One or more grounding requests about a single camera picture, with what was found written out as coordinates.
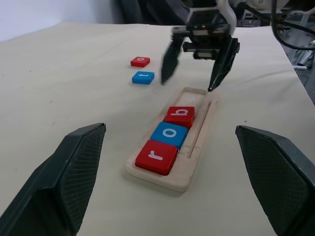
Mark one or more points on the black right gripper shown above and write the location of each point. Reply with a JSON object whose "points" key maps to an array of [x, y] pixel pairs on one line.
{"points": [[206, 32]]}

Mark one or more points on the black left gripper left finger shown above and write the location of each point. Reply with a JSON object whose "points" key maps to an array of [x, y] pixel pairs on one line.
{"points": [[49, 186]]}

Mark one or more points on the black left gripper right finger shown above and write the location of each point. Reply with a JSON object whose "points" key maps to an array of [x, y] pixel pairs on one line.
{"points": [[283, 182]]}

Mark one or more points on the red letter block b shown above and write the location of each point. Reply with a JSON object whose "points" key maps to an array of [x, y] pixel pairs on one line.
{"points": [[179, 115]]}

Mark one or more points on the blue letter block t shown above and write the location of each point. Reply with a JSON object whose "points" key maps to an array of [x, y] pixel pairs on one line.
{"points": [[143, 77]]}

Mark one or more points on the red letter block o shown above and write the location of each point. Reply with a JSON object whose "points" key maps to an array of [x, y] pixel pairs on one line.
{"points": [[140, 61]]}

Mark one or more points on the blue letter block o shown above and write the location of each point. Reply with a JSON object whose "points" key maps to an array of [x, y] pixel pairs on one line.
{"points": [[169, 134]]}

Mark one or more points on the wooden letter tray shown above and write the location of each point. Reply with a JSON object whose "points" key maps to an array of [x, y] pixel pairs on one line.
{"points": [[197, 147]]}

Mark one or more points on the red letter block r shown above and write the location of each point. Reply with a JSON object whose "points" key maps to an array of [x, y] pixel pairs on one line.
{"points": [[156, 157]]}

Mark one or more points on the dark background object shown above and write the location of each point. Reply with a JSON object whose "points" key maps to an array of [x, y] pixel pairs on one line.
{"points": [[152, 11]]}

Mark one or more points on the grey metallic background object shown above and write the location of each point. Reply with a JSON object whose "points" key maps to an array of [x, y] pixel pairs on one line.
{"points": [[304, 60]]}

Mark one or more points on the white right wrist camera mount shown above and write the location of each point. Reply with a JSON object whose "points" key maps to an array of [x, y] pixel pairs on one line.
{"points": [[230, 13]]}

